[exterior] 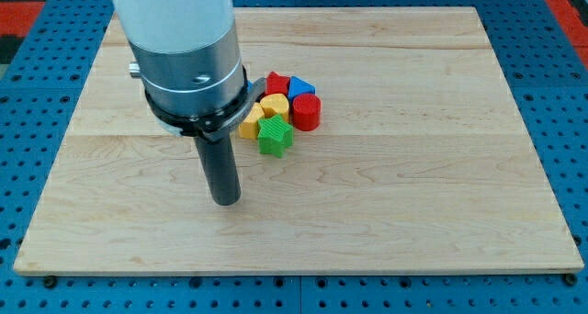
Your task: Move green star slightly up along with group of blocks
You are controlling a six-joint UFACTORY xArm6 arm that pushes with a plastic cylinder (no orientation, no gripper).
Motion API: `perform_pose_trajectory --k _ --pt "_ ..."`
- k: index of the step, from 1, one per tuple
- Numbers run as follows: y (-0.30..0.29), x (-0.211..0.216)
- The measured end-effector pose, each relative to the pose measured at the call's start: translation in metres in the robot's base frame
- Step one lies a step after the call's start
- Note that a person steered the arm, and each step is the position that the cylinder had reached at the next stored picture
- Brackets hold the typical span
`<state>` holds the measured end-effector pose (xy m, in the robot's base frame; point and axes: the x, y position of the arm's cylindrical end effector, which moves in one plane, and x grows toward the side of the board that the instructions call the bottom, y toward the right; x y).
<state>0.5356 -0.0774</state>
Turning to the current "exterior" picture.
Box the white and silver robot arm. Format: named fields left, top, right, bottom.
left=112, top=0, right=261, bottom=142

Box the green star block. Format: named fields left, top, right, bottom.
left=257, top=115, right=293, bottom=158

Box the red star block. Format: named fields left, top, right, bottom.
left=265, top=72, right=290, bottom=95

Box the red cylinder block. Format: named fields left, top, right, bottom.
left=292, top=93, right=322, bottom=131

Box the yellow heart block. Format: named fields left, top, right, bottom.
left=260, top=93, right=290, bottom=123

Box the yellow pentagon block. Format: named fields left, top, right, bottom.
left=238, top=103, right=266, bottom=140

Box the blue triangle block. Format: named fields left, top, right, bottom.
left=288, top=76, right=316, bottom=102

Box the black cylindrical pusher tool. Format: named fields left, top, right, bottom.
left=194, top=137, right=241, bottom=206

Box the wooden board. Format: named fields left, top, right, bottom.
left=14, top=7, right=584, bottom=276

